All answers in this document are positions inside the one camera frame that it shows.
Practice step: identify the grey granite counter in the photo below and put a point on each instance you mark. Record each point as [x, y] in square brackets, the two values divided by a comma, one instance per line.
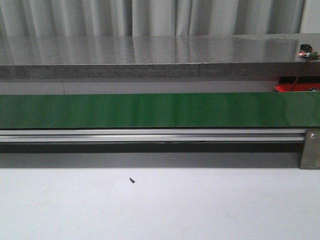
[105, 57]

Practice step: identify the green conveyor belt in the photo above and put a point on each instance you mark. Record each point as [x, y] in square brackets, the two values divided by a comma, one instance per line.
[161, 110]

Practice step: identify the red plastic tray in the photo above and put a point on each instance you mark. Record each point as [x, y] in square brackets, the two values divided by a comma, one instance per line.
[300, 87]

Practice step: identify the small green circuit board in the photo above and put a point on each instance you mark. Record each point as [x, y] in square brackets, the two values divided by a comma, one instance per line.
[307, 51]

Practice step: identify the white pleated curtain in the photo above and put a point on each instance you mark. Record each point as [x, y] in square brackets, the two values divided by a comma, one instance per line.
[123, 18]

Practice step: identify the aluminium conveyor frame rail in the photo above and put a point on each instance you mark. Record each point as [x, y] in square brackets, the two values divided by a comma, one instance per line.
[153, 135]

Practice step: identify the steel conveyor bracket right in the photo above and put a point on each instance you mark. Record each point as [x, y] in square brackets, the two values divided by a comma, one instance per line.
[310, 159]

